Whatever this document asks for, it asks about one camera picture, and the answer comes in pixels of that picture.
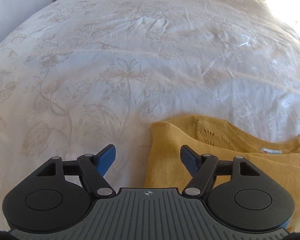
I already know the mustard yellow knit sweater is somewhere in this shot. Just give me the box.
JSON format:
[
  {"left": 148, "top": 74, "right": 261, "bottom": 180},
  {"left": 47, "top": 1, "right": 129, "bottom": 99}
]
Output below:
[{"left": 145, "top": 115, "right": 300, "bottom": 232}]

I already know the white floral bedspread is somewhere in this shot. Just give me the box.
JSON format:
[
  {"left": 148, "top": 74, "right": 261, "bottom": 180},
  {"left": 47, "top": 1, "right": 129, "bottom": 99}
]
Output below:
[{"left": 0, "top": 0, "right": 300, "bottom": 230}]

